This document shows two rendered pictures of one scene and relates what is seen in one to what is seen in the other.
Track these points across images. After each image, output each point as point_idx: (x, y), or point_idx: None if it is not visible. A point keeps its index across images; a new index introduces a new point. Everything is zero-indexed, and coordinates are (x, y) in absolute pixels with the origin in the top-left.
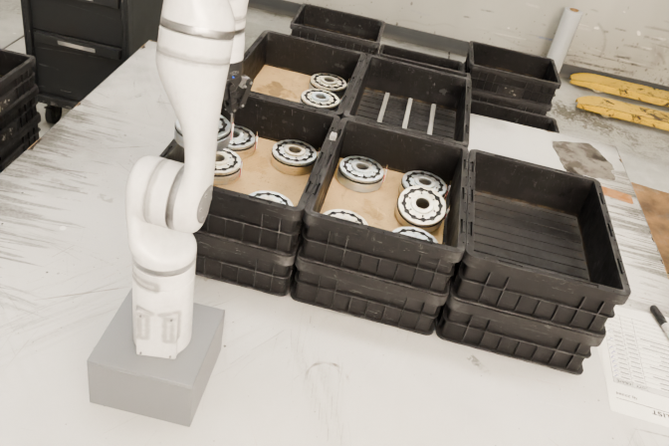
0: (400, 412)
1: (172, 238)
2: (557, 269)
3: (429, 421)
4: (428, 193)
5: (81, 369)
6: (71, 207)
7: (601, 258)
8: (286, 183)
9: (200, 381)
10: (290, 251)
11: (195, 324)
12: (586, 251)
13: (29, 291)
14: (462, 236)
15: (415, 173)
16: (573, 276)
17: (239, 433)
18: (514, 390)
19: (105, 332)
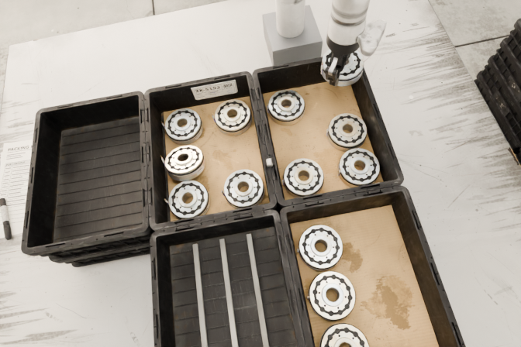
0: (177, 82)
1: None
2: (81, 173)
3: (163, 84)
4: (180, 167)
5: (323, 35)
6: (424, 114)
7: (46, 166)
8: (294, 151)
9: (265, 32)
10: None
11: (280, 38)
12: (53, 200)
13: (381, 55)
14: (146, 104)
15: (198, 209)
16: (70, 171)
17: (243, 42)
18: None
19: (313, 17)
